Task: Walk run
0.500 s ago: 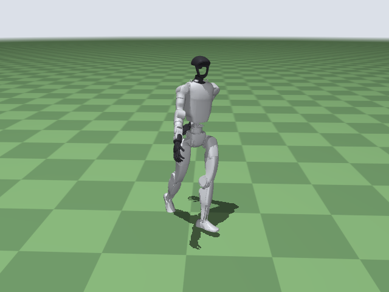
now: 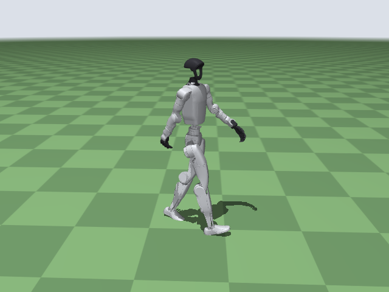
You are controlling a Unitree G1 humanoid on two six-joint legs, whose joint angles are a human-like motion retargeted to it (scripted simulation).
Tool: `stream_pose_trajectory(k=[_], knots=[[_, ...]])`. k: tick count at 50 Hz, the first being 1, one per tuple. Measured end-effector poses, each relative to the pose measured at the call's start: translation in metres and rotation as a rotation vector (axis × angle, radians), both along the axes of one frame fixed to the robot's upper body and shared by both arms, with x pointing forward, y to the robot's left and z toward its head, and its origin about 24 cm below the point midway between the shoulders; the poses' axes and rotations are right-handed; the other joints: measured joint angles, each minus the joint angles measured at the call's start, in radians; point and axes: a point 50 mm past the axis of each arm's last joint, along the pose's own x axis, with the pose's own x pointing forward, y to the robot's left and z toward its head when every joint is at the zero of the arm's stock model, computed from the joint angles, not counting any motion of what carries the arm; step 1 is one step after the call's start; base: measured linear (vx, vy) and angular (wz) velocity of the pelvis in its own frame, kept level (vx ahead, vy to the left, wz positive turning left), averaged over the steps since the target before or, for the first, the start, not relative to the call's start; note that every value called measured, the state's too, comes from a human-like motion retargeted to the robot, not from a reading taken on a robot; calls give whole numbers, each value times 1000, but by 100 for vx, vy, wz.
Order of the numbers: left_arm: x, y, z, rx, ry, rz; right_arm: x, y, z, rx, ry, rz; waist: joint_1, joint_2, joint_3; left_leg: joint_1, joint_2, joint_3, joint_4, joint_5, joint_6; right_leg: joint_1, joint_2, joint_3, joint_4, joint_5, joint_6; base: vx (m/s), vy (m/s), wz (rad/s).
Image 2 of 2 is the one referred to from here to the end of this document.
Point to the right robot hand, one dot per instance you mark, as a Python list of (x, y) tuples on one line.
[(166, 144)]

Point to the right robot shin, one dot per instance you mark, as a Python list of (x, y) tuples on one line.
[(205, 204)]

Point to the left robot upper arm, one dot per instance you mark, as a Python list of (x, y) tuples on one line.
[(213, 108)]

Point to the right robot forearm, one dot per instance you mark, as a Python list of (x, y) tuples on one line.
[(169, 128)]

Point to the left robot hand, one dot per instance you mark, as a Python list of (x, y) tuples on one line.
[(238, 130)]

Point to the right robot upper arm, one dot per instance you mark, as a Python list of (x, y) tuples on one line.
[(182, 96)]

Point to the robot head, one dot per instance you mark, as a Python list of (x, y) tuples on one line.
[(193, 64)]

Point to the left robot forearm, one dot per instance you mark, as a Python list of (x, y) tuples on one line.
[(223, 117)]

